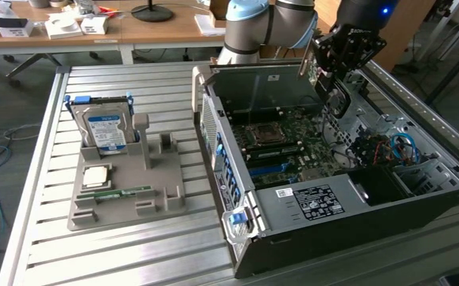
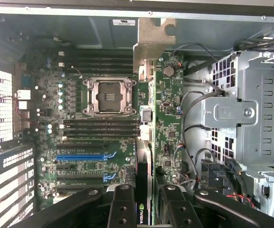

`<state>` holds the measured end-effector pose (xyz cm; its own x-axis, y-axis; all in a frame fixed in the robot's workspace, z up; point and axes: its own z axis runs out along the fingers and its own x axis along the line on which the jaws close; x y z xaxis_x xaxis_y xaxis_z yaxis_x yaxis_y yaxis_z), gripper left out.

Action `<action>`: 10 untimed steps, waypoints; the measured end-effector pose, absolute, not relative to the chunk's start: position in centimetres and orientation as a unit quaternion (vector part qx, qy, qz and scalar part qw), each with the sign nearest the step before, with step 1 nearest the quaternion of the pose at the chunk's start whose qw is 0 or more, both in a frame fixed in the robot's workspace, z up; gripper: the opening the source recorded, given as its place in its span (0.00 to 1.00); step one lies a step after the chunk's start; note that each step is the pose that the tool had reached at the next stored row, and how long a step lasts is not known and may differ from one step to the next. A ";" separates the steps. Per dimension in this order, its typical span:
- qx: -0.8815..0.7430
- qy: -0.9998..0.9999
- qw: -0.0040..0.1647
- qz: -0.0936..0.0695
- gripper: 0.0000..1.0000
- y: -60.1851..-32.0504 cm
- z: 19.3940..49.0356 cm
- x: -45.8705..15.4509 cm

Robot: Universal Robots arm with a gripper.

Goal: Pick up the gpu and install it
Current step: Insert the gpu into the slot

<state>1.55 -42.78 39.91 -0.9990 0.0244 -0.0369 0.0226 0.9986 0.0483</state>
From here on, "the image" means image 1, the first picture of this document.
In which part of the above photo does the green motherboard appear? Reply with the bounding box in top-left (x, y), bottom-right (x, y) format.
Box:
top-left (227, 107), bottom-right (352, 190)

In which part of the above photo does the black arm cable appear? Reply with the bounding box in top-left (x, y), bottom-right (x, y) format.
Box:
top-left (262, 4), bottom-right (275, 45)

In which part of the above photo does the silver CPU chip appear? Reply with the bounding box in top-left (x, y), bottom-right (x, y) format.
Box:
top-left (81, 166), bottom-right (113, 189)

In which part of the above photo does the white paper booklet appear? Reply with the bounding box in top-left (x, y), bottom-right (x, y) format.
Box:
top-left (193, 14), bottom-right (226, 36)

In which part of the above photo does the grey power supply unit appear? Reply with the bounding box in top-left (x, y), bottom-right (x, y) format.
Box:
top-left (251, 174), bottom-right (369, 232)

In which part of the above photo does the red orange wire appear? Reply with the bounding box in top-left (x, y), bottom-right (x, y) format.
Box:
top-left (374, 141), bottom-right (398, 163)

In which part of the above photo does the black graphics card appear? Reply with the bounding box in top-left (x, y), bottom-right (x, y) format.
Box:
top-left (298, 44), bottom-right (352, 120)

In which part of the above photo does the black fan shroud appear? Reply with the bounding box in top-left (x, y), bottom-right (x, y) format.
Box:
top-left (348, 166), bottom-right (414, 207)

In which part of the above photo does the black round lamp base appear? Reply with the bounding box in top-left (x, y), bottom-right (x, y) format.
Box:
top-left (130, 0), bottom-right (174, 23)

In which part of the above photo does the blue expansion slot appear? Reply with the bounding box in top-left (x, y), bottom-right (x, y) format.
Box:
top-left (249, 163), bottom-right (294, 177)

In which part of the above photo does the grey printed parts rack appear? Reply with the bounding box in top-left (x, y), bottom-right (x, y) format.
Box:
top-left (66, 113), bottom-right (187, 231)

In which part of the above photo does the blue data wire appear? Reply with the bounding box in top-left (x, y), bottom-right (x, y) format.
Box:
top-left (386, 133), bottom-right (421, 165)

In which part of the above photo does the white box with tape roll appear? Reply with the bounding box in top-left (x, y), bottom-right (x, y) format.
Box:
top-left (43, 13), bottom-right (83, 40)

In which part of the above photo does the wooden desk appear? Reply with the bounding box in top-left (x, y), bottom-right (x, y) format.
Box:
top-left (118, 0), bottom-right (340, 65)
top-left (0, 0), bottom-right (122, 87)

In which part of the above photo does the brown cardboard box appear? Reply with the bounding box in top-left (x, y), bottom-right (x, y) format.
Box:
top-left (207, 0), bottom-right (229, 21)

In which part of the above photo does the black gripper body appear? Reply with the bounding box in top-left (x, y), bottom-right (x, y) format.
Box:
top-left (329, 0), bottom-right (400, 72)

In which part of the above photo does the white labelled box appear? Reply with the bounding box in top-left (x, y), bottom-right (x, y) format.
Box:
top-left (79, 16), bottom-right (109, 35)

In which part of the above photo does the white floor cable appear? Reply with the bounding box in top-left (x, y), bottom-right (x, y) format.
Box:
top-left (0, 123), bottom-right (41, 141)

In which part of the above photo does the black open PC case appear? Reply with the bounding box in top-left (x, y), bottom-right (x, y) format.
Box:
top-left (191, 55), bottom-right (459, 279)

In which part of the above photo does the CPU socket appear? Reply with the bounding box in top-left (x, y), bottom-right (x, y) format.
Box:
top-left (242, 123), bottom-right (289, 147)

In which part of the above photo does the silver disk bay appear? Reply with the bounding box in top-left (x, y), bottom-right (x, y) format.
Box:
top-left (390, 159), bottom-right (459, 196)

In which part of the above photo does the black white cardboard box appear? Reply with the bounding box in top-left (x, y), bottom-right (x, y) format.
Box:
top-left (0, 17), bottom-right (34, 38)

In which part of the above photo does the green RAM stick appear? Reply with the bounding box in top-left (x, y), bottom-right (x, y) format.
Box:
top-left (75, 185), bottom-right (151, 200)

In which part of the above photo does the hard disk blue caddy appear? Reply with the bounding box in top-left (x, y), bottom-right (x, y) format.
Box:
top-left (63, 95), bottom-right (137, 156)

